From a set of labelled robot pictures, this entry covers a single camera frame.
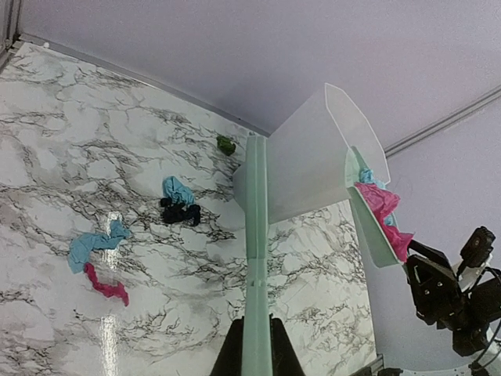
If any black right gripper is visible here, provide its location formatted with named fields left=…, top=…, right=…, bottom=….
left=405, top=240, right=470, bottom=331

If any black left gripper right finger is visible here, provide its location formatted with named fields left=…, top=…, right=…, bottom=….
left=270, top=315, right=304, bottom=376

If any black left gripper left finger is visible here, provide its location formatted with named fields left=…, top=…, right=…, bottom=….
left=210, top=317, right=244, bottom=376

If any green hand brush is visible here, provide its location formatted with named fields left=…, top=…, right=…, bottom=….
left=241, top=136, right=272, bottom=375

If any green plastic dustpan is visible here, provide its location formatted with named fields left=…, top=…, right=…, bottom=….
left=344, top=146, right=403, bottom=268

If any blue twisted paper scrap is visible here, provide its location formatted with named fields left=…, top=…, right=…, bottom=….
left=359, top=168, right=397, bottom=226

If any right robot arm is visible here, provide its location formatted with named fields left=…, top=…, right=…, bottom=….
left=405, top=236, right=500, bottom=375

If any light blue paper scrap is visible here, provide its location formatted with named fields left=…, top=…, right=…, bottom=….
left=162, top=176, right=195, bottom=206

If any translucent white waste bin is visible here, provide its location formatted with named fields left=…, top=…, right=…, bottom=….
left=233, top=83, right=391, bottom=224

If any green paper scrap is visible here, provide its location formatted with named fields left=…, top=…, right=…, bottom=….
left=216, top=135, right=236, bottom=157

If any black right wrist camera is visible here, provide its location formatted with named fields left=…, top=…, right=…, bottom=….
left=458, top=226, right=496, bottom=273

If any pink scrap on rail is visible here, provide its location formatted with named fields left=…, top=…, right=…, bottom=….
left=84, top=262, right=129, bottom=306

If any right aluminium wall post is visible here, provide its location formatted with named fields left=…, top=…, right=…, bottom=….
left=384, top=85, right=500, bottom=158

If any aluminium wall post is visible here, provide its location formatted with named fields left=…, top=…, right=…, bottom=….
left=0, top=0, right=21, bottom=55
left=384, top=85, right=500, bottom=158

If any left aluminium wall post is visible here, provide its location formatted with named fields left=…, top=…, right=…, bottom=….
left=0, top=0, right=21, bottom=55

